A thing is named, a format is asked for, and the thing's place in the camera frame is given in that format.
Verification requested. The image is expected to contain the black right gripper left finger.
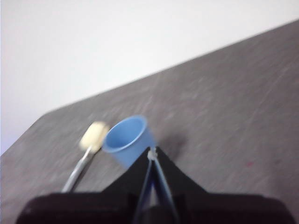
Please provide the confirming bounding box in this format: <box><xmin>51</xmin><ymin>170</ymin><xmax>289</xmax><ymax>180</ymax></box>
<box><xmin>16</xmin><ymin>148</ymin><xmax>152</xmax><ymax>224</ymax></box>

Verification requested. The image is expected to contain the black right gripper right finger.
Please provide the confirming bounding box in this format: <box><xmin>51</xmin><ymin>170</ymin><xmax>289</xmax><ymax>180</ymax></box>
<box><xmin>154</xmin><ymin>146</ymin><xmax>295</xmax><ymax>224</ymax></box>

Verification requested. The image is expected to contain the grey-handled sponge cup brush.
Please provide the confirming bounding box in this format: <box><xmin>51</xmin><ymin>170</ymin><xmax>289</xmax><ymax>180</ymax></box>
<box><xmin>61</xmin><ymin>120</ymin><xmax>110</xmax><ymax>193</ymax></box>

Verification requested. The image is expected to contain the blue ribbed plastic cup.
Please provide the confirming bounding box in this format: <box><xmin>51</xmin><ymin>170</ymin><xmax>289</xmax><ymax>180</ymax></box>
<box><xmin>103</xmin><ymin>115</ymin><xmax>157</xmax><ymax>169</ymax></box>

